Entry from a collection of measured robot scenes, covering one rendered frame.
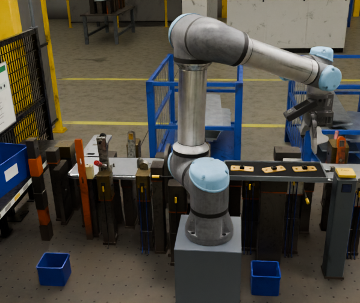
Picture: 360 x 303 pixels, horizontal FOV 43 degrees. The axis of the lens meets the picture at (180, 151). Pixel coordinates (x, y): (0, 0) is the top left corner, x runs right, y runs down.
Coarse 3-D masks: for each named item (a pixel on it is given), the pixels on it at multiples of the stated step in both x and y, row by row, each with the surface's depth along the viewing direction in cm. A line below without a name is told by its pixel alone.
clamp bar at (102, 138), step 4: (100, 136) 191; (104, 136) 188; (96, 140) 188; (100, 140) 187; (104, 140) 187; (100, 144) 189; (104, 144) 189; (100, 148) 190; (104, 148) 190; (100, 152) 191; (104, 152) 191; (100, 156) 192; (104, 156) 192; (100, 160) 193; (104, 160) 193; (108, 160) 194; (108, 164) 194; (108, 168) 195
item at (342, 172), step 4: (336, 168) 168; (340, 168) 168; (344, 168) 167; (348, 168) 167; (340, 172) 165; (344, 172) 165; (348, 172) 165; (352, 172) 165; (340, 176) 163; (344, 176) 163; (348, 176) 163; (352, 176) 163
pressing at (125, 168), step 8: (80, 160) 219; (88, 160) 219; (112, 160) 218; (120, 160) 218; (128, 160) 218; (136, 160) 218; (152, 160) 217; (160, 160) 217; (72, 168) 211; (96, 168) 210; (120, 168) 209; (128, 168) 209; (136, 168) 209; (328, 168) 204; (352, 168) 204; (72, 176) 204; (120, 176) 201; (128, 176) 201; (328, 176) 197
